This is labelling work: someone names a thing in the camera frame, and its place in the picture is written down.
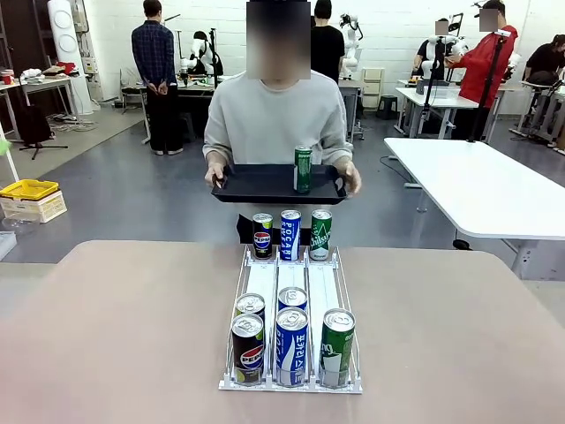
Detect blue Pocari Sweat can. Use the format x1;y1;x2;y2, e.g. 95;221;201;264
280;208;302;261
277;286;309;313
275;307;310;388

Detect person's right forearm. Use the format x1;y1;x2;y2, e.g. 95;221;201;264
202;118;235;167

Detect yellow plastic crate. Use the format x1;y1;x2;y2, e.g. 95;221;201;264
0;178;61;202

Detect white drawer unit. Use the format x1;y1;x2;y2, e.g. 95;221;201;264
361;66;386;111

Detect black stool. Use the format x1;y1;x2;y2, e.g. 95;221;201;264
376;95;399;121

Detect grey workshop table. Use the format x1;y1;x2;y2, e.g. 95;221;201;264
121;72;235;145

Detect person in grey sweater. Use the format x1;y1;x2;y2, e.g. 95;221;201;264
202;0;354;246

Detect black camera tripod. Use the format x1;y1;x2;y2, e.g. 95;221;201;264
418;37;447;133

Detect white plastic crate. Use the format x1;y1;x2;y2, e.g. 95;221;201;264
0;190;69;224

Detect person's right hand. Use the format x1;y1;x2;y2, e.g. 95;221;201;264
204;161;229;193

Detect clear white can dispenser rack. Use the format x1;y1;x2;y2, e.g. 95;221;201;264
218;245;364;394

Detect cluttered white desk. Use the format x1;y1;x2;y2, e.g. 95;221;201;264
0;74;80;138

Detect person's left hand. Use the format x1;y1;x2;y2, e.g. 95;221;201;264
342;158;363;198

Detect tall black camera pole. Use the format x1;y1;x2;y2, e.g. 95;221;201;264
466;29;513;143

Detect person's left forearm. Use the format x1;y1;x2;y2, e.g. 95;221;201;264
324;118;354;165

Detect white background robot arms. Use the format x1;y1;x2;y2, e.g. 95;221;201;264
421;34;471;80

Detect black Pepsi can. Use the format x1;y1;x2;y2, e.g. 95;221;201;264
230;312;266;385
252;212;275;261
235;292;267;326

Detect white background humanoid robot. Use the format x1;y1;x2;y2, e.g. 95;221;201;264
338;12;364;80

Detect white desk with white legs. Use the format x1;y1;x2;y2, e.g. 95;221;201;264
394;86;480;140

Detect seated person in dark top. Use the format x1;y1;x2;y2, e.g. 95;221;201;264
412;18;454;76

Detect white background robot, black stand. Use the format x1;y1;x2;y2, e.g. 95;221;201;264
179;30;224;76

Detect man in plaid shirt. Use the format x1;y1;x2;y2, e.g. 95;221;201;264
131;0;185;156

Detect large white table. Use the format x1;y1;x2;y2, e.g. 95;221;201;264
382;136;565;282

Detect white standing air conditioner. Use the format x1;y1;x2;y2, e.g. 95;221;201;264
46;0;94;116

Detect black serving tray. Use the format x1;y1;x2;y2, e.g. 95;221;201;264
210;163;348;207

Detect green Chilsung cider can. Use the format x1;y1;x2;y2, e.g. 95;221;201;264
319;307;357;389
308;208;333;262
293;144;313;194

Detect man in black t-shirt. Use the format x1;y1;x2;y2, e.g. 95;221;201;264
310;0;346;85

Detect clear plastic bowl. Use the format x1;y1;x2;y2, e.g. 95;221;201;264
0;211;41;236

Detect person in red jacket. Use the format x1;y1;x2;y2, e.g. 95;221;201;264
445;0;518;141

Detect black floor stand with bag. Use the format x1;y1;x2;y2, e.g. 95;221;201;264
12;77;70;161

